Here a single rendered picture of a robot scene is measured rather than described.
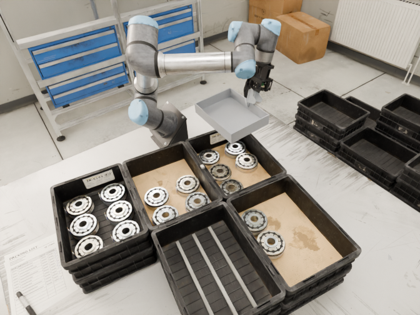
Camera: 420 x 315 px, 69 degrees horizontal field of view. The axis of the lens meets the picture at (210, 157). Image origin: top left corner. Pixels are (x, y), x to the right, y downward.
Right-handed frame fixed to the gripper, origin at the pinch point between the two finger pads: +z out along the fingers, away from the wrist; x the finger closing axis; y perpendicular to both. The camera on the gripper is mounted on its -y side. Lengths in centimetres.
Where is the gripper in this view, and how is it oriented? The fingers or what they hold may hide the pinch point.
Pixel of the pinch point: (248, 103)
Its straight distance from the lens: 140.2
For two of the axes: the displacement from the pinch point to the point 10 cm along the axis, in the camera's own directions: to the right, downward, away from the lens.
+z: -1.5, 8.1, 5.7
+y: 6.2, 5.2, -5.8
